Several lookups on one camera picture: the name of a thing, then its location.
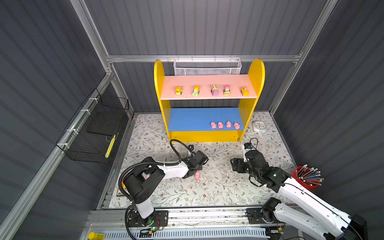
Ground green toy car orange top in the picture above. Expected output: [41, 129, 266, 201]
[192, 86, 200, 97]

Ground orange yellow toy car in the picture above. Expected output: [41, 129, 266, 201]
[240, 86, 249, 96]

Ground green truck pink mixer drum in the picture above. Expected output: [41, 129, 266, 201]
[223, 85, 231, 96]

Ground pink truck green striped top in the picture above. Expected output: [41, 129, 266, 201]
[211, 85, 219, 96]

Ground orange toy car green base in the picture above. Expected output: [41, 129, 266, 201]
[175, 87, 183, 96]

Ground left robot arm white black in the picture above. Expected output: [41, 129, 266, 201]
[118, 151, 208, 226]

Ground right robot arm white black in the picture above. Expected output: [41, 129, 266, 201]
[230, 149, 369, 240]

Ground yellow shelf pink blue boards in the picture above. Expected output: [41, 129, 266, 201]
[154, 59, 266, 143]

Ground floral patterned table mat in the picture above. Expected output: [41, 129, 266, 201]
[122, 112, 295, 207]

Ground red cup holder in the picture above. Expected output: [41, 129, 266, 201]
[291, 165, 322, 190]

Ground bundle of coloured pencils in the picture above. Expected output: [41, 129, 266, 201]
[297, 164, 324, 188]

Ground marker pen pack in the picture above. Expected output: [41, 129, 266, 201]
[116, 181, 126, 197]

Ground yellow bottle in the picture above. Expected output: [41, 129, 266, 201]
[88, 232, 106, 240]

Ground black corrugated cable conduit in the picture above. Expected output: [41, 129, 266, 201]
[117, 138, 193, 240]

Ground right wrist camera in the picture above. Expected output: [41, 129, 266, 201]
[242, 142, 253, 163]

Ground white slotted cable duct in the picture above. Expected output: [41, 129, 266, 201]
[104, 227, 271, 240]

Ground white wire mesh basket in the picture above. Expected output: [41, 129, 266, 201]
[173, 59, 242, 76]

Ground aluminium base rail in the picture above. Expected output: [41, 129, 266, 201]
[86, 205, 331, 232]

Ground black wire basket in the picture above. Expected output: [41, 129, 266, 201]
[56, 90, 130, 164]

